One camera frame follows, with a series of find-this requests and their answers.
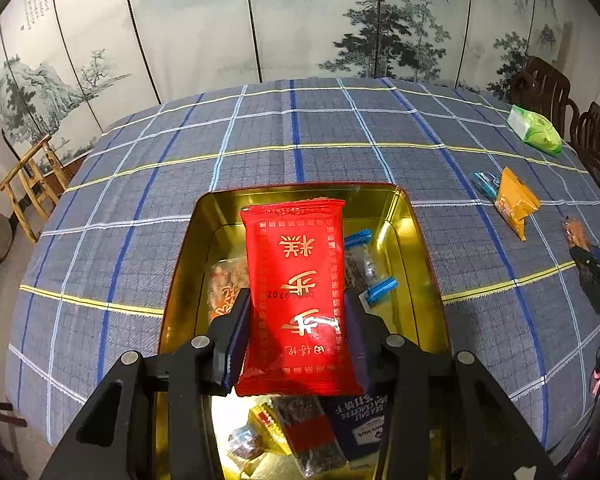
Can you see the green tissue pack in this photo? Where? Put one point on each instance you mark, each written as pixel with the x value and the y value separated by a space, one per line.
pixel 537 130

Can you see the dark wooden chair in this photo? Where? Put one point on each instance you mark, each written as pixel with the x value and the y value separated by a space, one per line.
pixel 597 135
pixel 545 85

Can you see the orange snack packet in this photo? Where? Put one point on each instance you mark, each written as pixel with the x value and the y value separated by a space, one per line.
pixel 515 202

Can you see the yellow snack packet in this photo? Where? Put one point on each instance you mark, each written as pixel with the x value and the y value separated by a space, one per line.
pixel 265 417

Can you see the dark blue snack packet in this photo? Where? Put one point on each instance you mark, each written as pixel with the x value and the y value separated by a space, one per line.
pixel 360 425

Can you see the blue plaid tablecloth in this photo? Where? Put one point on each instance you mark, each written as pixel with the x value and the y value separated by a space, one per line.
pixel 130 240

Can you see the gold metal tin tray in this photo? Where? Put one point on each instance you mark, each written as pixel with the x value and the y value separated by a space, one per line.
pixel 215 220

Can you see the red snack packet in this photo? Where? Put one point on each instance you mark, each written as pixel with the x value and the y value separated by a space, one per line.
pixel 295 285

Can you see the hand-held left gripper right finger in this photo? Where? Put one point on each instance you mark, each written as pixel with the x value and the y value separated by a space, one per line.
pixel 355 330

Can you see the small dark wrapped snack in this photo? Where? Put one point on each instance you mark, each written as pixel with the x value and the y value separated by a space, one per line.
pixel 242 445

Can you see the clear nut packet silver end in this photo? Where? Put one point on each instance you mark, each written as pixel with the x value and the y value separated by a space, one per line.
pixel 576 232

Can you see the landscape painted folding screen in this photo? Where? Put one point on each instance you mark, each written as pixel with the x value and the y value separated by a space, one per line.
pixel 205 25

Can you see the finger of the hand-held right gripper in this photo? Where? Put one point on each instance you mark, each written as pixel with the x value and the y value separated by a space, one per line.
pixel 592 256

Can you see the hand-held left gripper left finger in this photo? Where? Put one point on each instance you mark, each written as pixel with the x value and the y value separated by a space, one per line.
pixel 235 340

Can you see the clear packet with blue ends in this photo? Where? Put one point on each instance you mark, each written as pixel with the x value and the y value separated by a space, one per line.
pixel 362 260
pixel 485 183

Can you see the light bamboo chair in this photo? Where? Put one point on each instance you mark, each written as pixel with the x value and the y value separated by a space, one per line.
pixel 35 180

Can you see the sesame bar packet red label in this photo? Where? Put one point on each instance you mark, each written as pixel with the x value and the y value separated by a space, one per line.
pixel 310 440

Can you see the clear peanut packet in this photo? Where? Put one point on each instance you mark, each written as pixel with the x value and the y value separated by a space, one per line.
pixel 225 285

